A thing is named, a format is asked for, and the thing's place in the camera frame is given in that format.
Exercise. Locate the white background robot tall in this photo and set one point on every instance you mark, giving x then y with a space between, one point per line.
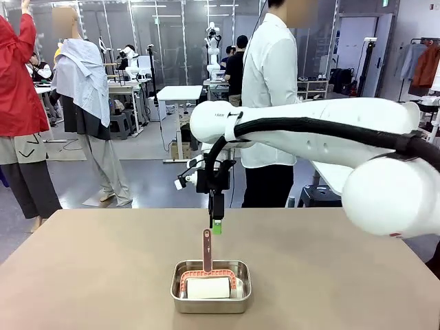
213 51

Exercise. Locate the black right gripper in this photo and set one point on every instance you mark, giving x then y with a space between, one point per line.
214 180

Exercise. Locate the metal frame workbench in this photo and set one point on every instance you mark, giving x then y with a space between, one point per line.
122 86

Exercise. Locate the mannequin in red jacket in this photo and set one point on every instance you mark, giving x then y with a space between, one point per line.
17 86

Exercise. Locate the light blue hanging shirt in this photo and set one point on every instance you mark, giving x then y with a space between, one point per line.
410 60

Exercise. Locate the mannequin in blue striped shirt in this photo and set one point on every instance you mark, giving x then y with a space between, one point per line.
82 75

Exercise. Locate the black stand with white device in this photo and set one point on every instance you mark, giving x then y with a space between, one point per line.
366 68

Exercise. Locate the black camera tripod pole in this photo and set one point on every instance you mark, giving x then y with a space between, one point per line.
153 75

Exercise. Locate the yellow garment figure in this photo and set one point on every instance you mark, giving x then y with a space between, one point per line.
58 53

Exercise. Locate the cardboard box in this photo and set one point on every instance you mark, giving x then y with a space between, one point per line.
180 150

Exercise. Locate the small white right clip-on device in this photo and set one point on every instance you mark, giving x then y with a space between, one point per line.
179 184

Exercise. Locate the rectangular steel tray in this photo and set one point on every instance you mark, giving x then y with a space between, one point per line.
210 306

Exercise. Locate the white background robot at workbench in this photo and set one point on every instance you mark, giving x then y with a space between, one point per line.
130 63

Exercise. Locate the person in black vest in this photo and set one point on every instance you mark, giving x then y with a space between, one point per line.
39 70

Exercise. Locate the seated person with glasses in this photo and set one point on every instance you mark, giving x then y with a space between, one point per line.
227 56

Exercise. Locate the pink lint roller white roll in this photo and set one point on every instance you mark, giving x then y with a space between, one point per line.
208 288

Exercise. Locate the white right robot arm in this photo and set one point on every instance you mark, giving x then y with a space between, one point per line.
378 192

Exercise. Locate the orange hanging jacket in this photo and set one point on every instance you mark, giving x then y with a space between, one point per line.
428 65

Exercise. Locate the white standing desk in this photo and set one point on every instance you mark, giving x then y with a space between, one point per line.
180 92

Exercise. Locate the person in black t-shirt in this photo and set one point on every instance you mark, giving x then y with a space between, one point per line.
235 72

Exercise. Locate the black clothes rack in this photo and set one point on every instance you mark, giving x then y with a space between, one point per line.
405 99

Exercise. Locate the person in white shirt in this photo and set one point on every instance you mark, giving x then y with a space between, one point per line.
271 68

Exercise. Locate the black bags pile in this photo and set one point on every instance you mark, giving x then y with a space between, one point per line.
342 80

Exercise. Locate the black plastic stool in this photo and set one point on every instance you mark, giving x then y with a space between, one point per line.
319 197

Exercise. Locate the white side table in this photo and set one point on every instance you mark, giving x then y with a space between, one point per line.
330 175

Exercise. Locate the grey plastic stool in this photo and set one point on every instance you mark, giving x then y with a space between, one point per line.
120 125

